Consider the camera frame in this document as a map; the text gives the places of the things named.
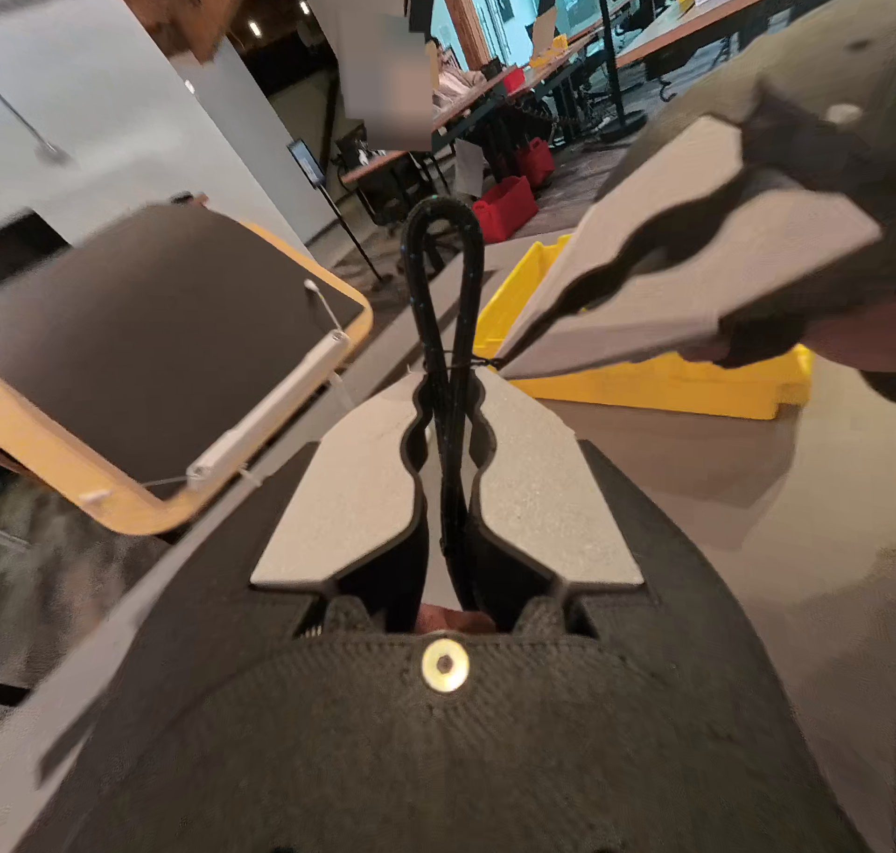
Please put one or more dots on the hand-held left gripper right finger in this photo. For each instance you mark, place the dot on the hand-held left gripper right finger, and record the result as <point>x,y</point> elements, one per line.
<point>560,510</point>

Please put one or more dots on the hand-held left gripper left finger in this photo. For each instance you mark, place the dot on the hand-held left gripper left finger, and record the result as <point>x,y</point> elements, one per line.
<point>336,510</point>

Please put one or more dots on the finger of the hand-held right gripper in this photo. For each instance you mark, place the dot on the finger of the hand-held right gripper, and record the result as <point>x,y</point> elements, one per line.
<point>728,272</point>
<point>658,188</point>

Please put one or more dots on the yellow plastic bin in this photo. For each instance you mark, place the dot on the yellow plastic bin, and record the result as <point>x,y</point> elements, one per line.
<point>700,384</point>

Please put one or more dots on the dark monitor with wooden back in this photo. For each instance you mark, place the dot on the dark monitor with wooden back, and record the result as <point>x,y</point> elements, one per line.
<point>154,335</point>

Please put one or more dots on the person's right hand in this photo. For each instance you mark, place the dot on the person's right hand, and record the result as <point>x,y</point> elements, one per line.
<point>861,349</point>

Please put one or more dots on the red plastic bin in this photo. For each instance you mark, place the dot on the red plastic bin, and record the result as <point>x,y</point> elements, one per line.
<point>504,209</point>
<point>538,162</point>

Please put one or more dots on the background wooden desk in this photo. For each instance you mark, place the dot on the background wooden desk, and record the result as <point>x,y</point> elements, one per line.
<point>700,13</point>
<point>420,139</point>

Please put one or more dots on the small dark screen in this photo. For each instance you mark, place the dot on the small dark screen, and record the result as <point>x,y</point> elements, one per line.
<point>305,163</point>

